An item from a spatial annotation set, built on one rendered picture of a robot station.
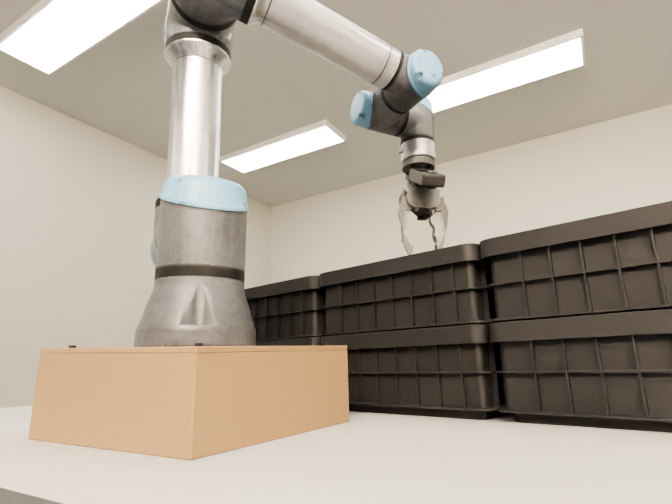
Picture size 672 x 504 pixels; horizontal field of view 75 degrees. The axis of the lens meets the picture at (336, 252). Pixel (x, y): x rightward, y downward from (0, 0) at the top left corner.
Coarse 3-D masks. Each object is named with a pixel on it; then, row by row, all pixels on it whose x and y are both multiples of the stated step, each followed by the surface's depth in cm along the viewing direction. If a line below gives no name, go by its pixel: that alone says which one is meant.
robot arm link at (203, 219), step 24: (168, 192) 57; (192, 192) 56; (216, 192) 57; (240, 192) 60; (168, 216) 56; (192, 216) 55; (216, 216) 56; (240, 216) 59; (168, 240) 55; (192, 240) 54; (216, 240) 55; (240, 240) 58; (168, 264) 54; (216, 264) 55; (240, 264) 58
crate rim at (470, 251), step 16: (416, 256) 65; (432, 256) 63; (448, 256) 61; (464, 256) 60; (480, 256) 60; (336, 272) 75; (352, 272) 72; (368, 272) 70; (384, 272) 68; (400, 272) 66
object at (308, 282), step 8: (288, 280) 83; (296, 280) 81; (304, 280) 80; (312, 280) 79; (248, 288) 90; (256, 288) 89; (264, 288) 87; (272, 288) 85; (280, 288) 84; (288, 288) 82; (296, 288) 81; (304, 288) 79; (312, 288) 78; (320, 288) 79; (248, 296) 90; (256, 296) 88; (264, 296) 86
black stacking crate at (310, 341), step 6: (258, 342) 85; (264, 342) 84; (270, 342) 83; (276, 342) 82; (282, 342) 81; (288, 342) 80; (294, 342) 79; (300, 342) 78; (306, 342) 77; (312, 342) 76; (318, 342) 76
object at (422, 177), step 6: (414, 174) 89; (420, 174) 85; (426, 174) 83; (432, 174) 84; (438, 174) 84; (414, 180) 89; (420, 180) 85; (426, 180) 83; (432, 180) 83; (438, 180) 84; (444, 180) 84; (426, 186) 84; (432, 186) 84; (438, 186) 84
